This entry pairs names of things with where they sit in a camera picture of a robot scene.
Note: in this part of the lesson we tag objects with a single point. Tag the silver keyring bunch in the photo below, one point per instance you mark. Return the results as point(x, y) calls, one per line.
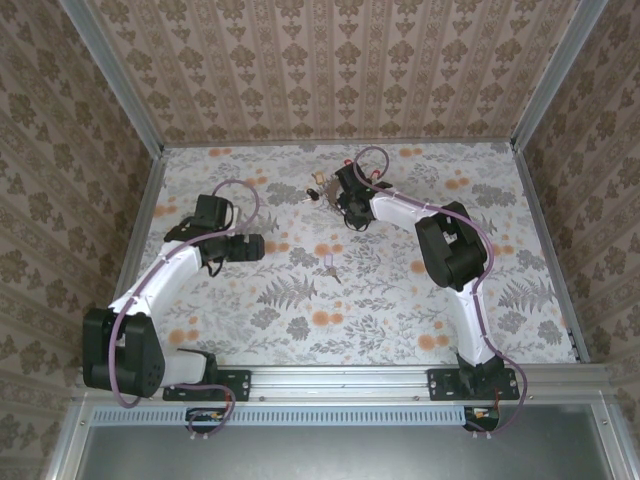
point(330, 192)

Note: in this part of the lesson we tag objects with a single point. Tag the key with black head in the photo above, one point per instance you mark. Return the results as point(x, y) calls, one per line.
point(313, 194)

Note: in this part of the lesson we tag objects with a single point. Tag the beige plastic key tag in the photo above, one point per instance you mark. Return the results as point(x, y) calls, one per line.
point(317, 177)

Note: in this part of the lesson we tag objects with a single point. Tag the key with purple tag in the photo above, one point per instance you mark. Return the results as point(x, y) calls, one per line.
point(328, 262)

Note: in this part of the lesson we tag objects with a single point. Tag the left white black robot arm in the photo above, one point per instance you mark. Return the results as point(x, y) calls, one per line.
point(160, 285)

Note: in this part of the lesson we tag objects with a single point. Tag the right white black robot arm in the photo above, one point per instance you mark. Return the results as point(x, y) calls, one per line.
point(470, 320)

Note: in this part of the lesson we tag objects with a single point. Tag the grey metal panel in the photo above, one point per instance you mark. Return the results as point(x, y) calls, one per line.
point(350, 455)

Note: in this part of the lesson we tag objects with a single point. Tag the aluminium table back rail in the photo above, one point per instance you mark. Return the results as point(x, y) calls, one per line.
point(340, 142)

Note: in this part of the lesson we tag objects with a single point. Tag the aluminium table side rail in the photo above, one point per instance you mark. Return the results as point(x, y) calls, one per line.
point(140, 225)
point(550, 250)

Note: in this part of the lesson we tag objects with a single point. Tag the aluminium frame post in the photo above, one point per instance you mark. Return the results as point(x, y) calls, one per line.
point(556, 75)
point(119, 80)

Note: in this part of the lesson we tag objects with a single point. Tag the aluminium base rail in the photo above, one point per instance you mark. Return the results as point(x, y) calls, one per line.
point(340, 385)

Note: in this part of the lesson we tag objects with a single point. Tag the small black rail bracket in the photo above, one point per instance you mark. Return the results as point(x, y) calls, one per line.
point(572, 336)

